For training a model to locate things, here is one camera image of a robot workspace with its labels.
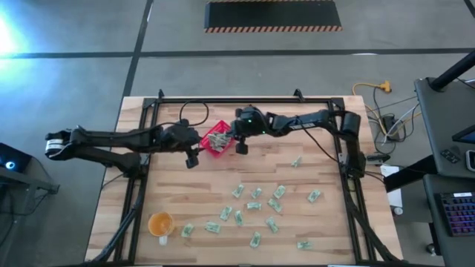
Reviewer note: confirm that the black power brick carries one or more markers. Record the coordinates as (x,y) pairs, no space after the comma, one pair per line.
(389,122)

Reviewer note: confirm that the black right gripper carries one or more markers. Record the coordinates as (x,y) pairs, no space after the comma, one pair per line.
(246,124)

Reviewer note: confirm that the black slanted desk leg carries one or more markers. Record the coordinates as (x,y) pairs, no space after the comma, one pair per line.
(408,173)

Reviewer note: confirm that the black aluminium table frame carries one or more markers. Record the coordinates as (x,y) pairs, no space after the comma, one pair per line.
(282,100)

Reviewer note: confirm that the backlit black keyboard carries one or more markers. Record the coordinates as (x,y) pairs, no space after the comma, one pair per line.
(458,215)

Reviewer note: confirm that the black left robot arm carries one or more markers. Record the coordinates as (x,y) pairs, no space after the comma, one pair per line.
(111,137)

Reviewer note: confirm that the black caster wheel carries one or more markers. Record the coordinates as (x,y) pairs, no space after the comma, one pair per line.
(431,248)

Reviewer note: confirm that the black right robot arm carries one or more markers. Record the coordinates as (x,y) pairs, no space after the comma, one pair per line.
(308,119)

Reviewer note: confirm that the small rounded grey device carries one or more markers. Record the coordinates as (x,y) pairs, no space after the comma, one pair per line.
(470,160)

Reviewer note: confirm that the small black keypad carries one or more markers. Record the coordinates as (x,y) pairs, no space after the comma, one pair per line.
(450,155)

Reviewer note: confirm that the large grey desk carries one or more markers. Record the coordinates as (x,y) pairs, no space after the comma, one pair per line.
(438,122)

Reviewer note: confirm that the white box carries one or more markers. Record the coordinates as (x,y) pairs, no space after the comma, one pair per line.
(395,198)

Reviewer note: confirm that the dark grey desk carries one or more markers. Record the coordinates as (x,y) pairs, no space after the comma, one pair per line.
(445,252)

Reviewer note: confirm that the dark monitor screen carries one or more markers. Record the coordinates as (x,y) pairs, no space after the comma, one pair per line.
(465,136)

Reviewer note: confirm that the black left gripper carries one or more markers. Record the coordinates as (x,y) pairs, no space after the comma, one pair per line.
(185,136)

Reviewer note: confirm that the dark metal computer stand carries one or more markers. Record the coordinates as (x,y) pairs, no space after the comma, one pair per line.
(37,183)

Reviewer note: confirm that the black computer with light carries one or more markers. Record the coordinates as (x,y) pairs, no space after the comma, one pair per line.
(13,157)

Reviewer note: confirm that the red plastic slotted basket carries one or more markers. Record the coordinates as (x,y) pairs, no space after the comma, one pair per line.
(222,127)

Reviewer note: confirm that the small round white cap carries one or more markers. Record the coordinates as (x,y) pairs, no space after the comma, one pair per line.
(398,211)

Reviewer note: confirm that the green stevia sweetener packet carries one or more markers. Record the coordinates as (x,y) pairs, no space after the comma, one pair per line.
(314,196)
(214,138)
(224,140)
(279,191)
(254,205)
(212,227)
(255,240)
(238,191)
(218,147)
(238,217)
(295,161)
(275,205)
(225,213)
(187,230)
(256,193)
(272,224)
(304,244)

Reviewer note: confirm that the black hazard-striped floor mat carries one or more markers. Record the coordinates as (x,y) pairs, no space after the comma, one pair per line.
(272,15)

